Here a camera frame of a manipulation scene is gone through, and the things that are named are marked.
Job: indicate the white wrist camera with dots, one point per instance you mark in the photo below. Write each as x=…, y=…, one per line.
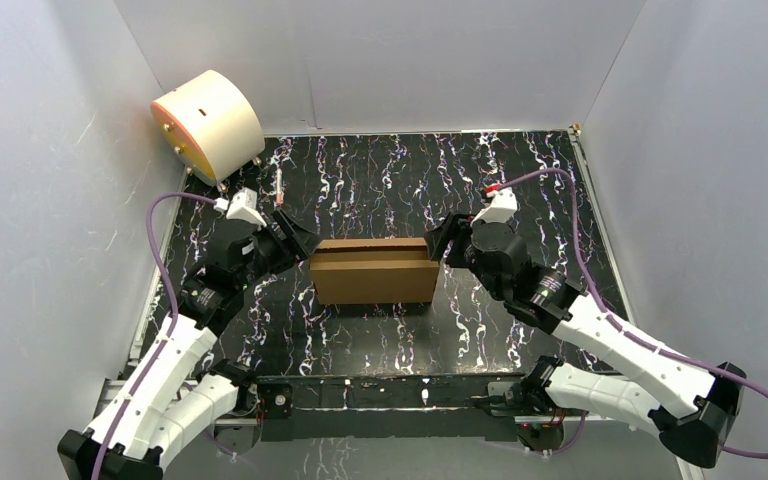
x=500, y=206
x=241, y=206

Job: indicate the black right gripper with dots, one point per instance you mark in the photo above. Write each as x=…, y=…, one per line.
x=438, y=237

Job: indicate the pink pen on table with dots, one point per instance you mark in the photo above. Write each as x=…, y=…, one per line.
x=279, y=188

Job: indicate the brown cardboard box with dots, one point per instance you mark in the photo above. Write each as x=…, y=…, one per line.
x=373, y=271

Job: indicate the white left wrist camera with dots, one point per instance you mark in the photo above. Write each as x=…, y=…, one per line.
x=241, y=206

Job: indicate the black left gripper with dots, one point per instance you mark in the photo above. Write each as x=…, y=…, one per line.
x=285, y=235

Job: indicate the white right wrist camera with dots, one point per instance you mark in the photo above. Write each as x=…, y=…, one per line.
x=500, y=206

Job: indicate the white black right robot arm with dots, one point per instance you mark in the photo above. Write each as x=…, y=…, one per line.
x=690, y=410

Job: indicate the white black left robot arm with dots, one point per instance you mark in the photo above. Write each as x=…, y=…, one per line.
x=150, y=421

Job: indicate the aluminium front frame rail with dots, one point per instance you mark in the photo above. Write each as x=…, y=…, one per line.
x=384, y=401

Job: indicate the cream cylindrical drum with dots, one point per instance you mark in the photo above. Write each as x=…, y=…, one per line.
x=211, y=126

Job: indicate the aluminium table edge rail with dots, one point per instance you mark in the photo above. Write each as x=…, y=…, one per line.
x=575, y=135

